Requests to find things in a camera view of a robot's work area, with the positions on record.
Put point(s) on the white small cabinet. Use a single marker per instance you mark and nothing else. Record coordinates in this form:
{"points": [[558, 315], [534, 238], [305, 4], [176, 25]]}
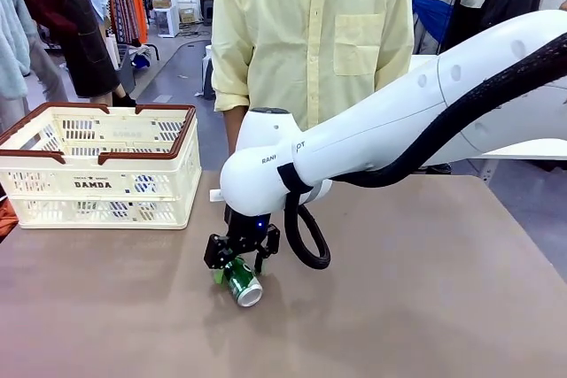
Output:
{"points": [[166, 19]]}

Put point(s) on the white paper roll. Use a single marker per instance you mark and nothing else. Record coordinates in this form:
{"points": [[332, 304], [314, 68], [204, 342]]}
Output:
{"points": [[208, 52]]}

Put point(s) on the person's right forearm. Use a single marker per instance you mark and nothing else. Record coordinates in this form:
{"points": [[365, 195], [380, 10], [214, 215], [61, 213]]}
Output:
{"points": [[232, 130]]}

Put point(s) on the cream shopping basket brown rim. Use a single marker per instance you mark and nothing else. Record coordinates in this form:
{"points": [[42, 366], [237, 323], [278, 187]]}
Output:
{"points": [[53, 174]]}

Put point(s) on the person in yellow shirt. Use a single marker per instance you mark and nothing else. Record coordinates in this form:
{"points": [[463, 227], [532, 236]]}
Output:
{"points": [[310, 41]]}

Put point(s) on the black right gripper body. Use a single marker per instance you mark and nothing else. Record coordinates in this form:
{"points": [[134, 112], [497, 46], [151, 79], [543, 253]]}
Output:
{"points": [[241, 236]]}

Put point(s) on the grey fluffy garment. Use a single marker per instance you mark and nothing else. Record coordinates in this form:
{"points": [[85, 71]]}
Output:
{"points": [[13, 41]]}

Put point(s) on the cardboard box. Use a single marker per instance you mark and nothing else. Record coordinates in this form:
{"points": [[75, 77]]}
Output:
{"points": [[188, 16]]}

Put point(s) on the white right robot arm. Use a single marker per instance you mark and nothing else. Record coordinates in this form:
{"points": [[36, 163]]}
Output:
{"points": [[376, 121]]}

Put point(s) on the white table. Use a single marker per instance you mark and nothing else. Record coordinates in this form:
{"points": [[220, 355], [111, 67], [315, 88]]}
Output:
{"points": [[531, 148]]}

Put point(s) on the orange brown cloth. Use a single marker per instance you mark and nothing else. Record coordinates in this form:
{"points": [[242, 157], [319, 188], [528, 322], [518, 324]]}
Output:
{"points": [[6, 218]]}

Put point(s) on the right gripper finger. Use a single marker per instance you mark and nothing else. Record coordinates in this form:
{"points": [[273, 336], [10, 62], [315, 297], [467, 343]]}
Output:
{"points": [[258, 265], [219, 277]]}

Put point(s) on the black plastic stool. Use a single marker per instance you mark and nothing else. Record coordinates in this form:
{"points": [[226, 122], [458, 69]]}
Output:
{"points": [[208, 81]]}

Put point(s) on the green drink can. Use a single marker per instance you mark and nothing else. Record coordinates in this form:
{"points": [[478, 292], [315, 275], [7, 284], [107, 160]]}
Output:
{"points": [[243, 285]]}

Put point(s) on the blue cloth on mannequin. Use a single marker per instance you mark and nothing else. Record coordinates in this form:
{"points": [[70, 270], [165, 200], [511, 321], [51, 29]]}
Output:
{"points": [[432, 15]]}

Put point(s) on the orange hanging garment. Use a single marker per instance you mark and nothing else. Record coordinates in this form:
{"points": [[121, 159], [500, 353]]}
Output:
{"points": [[138, 6]]}

